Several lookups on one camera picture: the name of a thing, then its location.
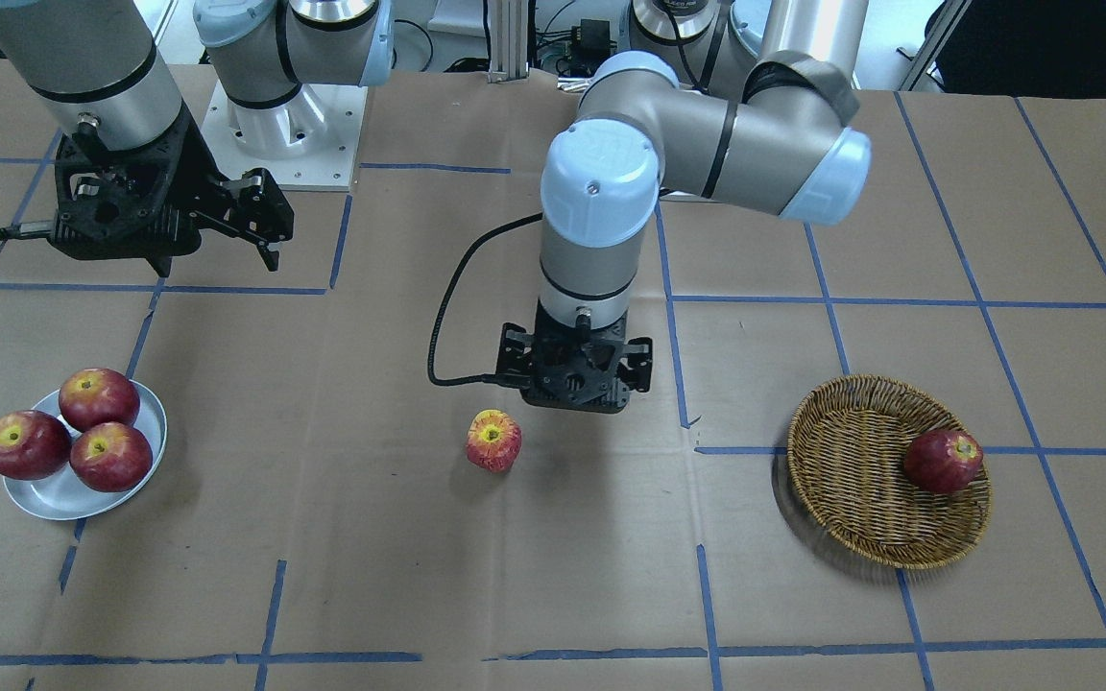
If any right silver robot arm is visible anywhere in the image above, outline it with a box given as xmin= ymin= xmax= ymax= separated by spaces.
xmin=0 ymin=1 xmax=392 ymax=278

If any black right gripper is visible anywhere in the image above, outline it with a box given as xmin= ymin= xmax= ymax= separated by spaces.
xmin=45 ymin=106 xmax=295 ymax=278

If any red yellow apple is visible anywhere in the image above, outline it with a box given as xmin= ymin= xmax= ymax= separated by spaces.
xmin=465 ymin=410 xmax=522 ymax=473

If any red apple in basket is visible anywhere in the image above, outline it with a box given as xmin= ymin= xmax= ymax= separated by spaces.
xmin=902 ymin=429 xmax=987 ymax=494

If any light blue plate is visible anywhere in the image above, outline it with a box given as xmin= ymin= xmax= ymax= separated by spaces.
xmin=1 ymin=380 xmax=170 ymax=521

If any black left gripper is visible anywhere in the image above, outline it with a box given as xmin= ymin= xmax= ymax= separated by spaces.
xmin=495 ymin=306 xmax=654 ymax=413

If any red apple on plate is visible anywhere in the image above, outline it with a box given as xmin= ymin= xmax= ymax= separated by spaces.
xmin=69 ymin=421 xmax=154 ymax=493
xmin=58 ymin=368 xmax=140 ymax=432
xmin=0 ymin=410 xmax=73 ymax=481

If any brown wicker basket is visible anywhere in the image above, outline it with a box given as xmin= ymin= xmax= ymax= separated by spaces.
xmin=785 ymin=373 xmax=993 ymax=570

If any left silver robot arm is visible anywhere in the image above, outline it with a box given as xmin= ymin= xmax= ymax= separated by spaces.
xmin=479 ymin=1 xmax=872 ymax=413

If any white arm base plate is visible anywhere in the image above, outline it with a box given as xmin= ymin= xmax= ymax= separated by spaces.
xmin=201 ymin=84 xmax=371 ymax=192

